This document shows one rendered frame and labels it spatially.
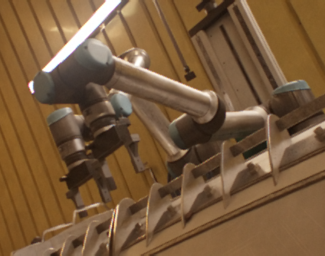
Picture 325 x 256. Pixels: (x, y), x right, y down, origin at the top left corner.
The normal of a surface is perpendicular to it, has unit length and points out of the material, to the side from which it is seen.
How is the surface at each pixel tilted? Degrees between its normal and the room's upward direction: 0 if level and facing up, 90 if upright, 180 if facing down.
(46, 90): 90
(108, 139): 90
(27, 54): 90
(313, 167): 34
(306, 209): 40
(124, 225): 90
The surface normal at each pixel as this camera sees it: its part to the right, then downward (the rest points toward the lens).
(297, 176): -0.69, -0.69
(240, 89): -0.64, 0.08
